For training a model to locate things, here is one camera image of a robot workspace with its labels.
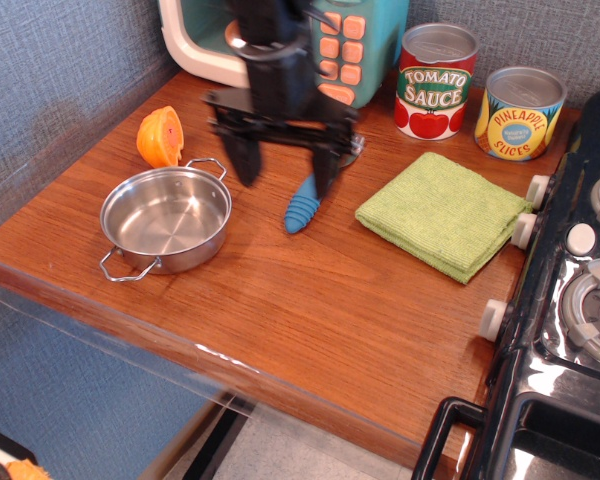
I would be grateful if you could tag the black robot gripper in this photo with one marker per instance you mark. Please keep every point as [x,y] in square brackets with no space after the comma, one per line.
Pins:
[282,104]

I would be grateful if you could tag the orange plastic half orange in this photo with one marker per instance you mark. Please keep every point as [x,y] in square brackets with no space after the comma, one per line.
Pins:
[160,138]

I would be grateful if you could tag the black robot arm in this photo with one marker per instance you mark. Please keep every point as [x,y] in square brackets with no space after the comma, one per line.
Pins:
[265,23]

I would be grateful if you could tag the green folded cloth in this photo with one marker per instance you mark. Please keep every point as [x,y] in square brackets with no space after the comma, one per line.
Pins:
[444,214]

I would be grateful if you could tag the small steel pan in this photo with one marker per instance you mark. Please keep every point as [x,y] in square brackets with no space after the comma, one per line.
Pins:
[165,221]

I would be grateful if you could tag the teal toy microwave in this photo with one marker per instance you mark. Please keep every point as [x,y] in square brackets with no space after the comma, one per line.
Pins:
[355,54]

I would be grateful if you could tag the tomato sauce can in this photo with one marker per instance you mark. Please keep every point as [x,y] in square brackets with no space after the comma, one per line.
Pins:
[435,73]

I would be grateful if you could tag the pineapple slices can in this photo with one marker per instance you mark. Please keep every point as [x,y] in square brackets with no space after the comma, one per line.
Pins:
[519,112]

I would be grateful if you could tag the white stove knob middle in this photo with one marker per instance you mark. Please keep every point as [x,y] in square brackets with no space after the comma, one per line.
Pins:
[523,230]

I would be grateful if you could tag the white stove knob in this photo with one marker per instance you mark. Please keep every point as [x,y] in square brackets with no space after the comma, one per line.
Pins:
[536,190]
[492,318]
[523,230]

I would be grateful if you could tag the white stove knob upper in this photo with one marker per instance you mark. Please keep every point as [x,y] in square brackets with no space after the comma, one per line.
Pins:
[536,190]

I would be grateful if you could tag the white stove knob lower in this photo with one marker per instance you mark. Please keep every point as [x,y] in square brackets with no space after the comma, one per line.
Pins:
[492,318]

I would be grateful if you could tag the black toy stove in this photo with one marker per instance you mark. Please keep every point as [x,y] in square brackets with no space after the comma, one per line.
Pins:
[541,419]

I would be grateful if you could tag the orange fuzzy object corner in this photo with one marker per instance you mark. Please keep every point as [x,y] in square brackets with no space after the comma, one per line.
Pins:
[23,470]

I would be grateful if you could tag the blue handled metal fork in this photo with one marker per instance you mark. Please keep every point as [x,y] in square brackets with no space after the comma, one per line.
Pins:
[305,202]

